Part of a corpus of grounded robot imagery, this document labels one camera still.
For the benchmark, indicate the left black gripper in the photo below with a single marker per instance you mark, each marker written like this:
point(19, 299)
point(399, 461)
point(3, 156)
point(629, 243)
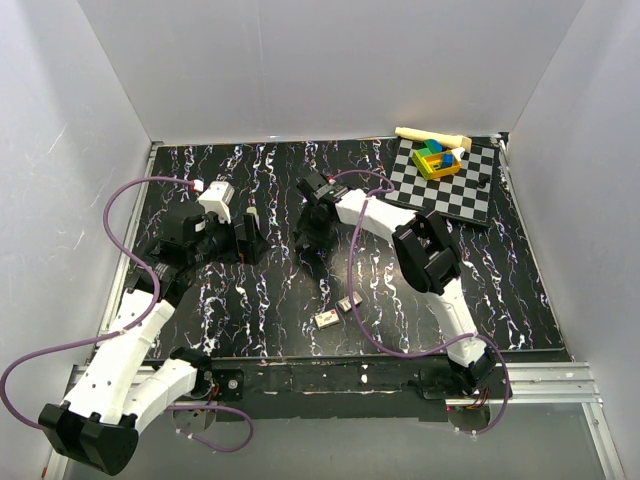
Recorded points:
point(249, 250)

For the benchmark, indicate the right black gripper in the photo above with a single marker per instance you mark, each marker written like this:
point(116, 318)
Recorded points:
point(322, 238)

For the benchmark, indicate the brown staple box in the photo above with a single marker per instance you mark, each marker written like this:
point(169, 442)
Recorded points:
point(346, 304)

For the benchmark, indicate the white beige stapler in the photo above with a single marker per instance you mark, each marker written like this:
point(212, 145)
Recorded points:
point(253, 211)

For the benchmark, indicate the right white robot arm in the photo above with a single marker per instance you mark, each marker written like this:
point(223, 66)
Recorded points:
point(428, 258)

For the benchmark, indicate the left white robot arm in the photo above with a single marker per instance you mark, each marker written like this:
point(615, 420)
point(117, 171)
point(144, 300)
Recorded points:
point(100, 419)

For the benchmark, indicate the white staple box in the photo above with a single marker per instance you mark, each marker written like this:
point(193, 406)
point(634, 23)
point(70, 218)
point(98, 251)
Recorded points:
point(326, 319)

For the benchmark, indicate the yellow toy tray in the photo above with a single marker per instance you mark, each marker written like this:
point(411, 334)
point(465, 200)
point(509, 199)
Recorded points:
point(429, 167)

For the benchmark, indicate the green toy block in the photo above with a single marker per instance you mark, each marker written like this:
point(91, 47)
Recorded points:
point(430, 147)

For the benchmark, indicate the blue toy block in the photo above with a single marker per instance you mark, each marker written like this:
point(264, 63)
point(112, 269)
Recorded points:
point(447, 160)

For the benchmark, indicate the checkered chess board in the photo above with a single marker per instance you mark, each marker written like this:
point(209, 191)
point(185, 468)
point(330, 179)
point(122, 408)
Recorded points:
point(456, 197)

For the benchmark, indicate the beige wooden piece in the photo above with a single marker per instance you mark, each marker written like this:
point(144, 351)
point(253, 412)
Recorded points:
point(448, 140)

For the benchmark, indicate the black chess pawn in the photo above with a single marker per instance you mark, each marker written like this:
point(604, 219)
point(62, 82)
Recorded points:
point(483, 181)

